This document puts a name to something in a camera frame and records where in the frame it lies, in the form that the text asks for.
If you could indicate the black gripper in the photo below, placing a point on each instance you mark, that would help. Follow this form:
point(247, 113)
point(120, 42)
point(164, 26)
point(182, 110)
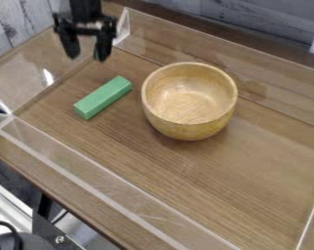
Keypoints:
point(84, 19)

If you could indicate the green rectangular block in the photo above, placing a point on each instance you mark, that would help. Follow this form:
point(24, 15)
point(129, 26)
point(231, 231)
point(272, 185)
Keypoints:
point(96, 101)

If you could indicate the brown wooden bowl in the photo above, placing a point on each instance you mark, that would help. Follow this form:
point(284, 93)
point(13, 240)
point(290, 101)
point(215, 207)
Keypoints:
point(188, 100)

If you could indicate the black table leg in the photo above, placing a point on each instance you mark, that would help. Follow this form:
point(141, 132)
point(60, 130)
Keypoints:
point(44, 206)

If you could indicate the clear acrylic corner bracket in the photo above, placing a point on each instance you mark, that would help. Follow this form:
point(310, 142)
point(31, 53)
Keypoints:
point(123, 27)

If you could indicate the clear acrylic barrier wall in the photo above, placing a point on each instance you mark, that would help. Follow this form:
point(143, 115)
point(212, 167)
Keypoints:
point(235, 192)

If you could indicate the black metal base plate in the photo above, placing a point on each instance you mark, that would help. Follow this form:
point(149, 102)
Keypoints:
point(59, 240)

